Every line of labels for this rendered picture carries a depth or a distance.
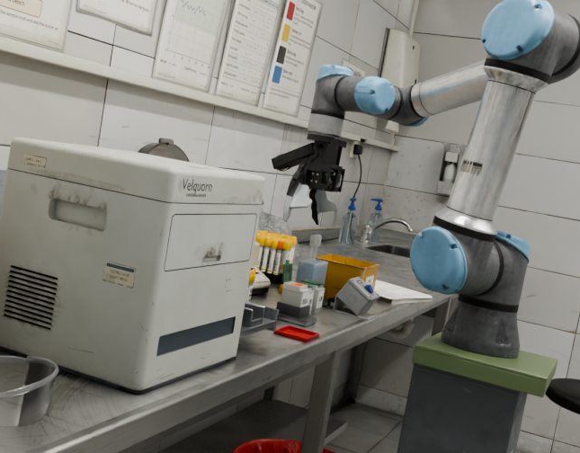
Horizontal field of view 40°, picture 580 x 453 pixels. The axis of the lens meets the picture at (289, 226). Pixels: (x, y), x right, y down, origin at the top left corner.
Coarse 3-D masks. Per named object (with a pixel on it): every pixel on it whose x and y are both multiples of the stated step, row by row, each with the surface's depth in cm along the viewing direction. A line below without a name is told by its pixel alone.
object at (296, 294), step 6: (288, 282) 165; (294, 282) 167; (282, 288) 164; (288, 288) 164; (294, 288) 163; (300, 288) 163; (306, 288) 166; (282, 294) 164; (288, 294) 164; (294, 294) 163; (300, 294) 163; (306, 294) 164; (282, 300) 164; (288, 300) 164; (294, 300) 163; (300, 300) 163; (306, 300) 165; (300, 306) 163
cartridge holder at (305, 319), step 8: (280, 304) 164; (288, 304) 164; (280, 312) 164; (288, 312) 163; (296, 312) 163; (304, 312) 164; (288, 320) 163; (296, 320) 162; (304, 320) 162; (312, 320) 164
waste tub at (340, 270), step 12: (336, 264) 195; (348, 264) 193; (360, 264) 206; (372, 264) 204; (336, 276) 195; (348, 276) 194; (360, 276) 192; (372, 276) 200; (336, 288) 195; (372, 288) 203
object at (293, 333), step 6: (276, 330) 151; (282, 330) 154; (288, 330) 155; (294, 330) 156; (300, 330) 156; (306, 330) 155; (288, 336) 150; (294, 336) 149; (300, 336) 149; (306, 336) 152; (312, 336) 151; (318, 336) 154
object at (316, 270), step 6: (300, 264) 184; (306, 264) 183; (312, 264) 183; (318, 264) 185; (324, 264) 189; (300, 270) 184; (306, 270) 183; (312, 270) 183; (318, 270) 186; (324, 270) 190; (300, 276) 184; (306, 276) 183; (312, 276) 183; (318, 276) 187; (324, 276) 191; (324, 282) 192; (324, 300) 190
